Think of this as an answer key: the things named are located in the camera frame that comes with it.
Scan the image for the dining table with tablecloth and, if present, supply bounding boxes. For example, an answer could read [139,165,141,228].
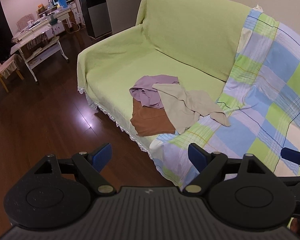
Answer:
[11,23,58,49]

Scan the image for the white rolling side table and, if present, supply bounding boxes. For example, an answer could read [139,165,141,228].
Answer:
[9,36,71,85]

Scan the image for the black tall tower appliance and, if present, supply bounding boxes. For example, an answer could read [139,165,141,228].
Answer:
[77,0,113,39]

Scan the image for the brown garment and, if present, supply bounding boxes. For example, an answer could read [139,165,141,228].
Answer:
[130,97,177,137]

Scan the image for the white sideboard cabinet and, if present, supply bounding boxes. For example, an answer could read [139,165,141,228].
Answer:
[36,4,78,36]

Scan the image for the person's right hand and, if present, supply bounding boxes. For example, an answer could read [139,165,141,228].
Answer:
[290,217,300,239]

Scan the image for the plaid checked blanket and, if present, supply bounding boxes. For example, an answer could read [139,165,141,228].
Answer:
[149,5,300,187]

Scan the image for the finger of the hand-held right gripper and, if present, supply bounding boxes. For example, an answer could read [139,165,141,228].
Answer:
[281,147,300,167]

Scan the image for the chair with pink cover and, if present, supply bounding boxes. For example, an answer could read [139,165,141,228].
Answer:
[0,49,25,93]
[16,13,36,31]

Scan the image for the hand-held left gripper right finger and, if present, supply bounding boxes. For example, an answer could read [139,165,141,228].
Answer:
[182,143,265,197]

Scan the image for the purple garment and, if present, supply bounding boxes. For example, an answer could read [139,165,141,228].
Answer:
[129,74,180,109]

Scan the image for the green covered sofa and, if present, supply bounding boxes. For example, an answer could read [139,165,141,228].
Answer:
[77,0,256,153]

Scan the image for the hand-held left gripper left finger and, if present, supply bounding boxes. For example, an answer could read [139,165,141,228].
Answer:
[34,143,115,197]

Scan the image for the beige garment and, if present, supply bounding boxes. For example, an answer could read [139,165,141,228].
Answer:
[152,82,231,135]

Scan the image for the white floor cable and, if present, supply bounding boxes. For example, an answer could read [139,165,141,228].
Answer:
[62,15,87,33]

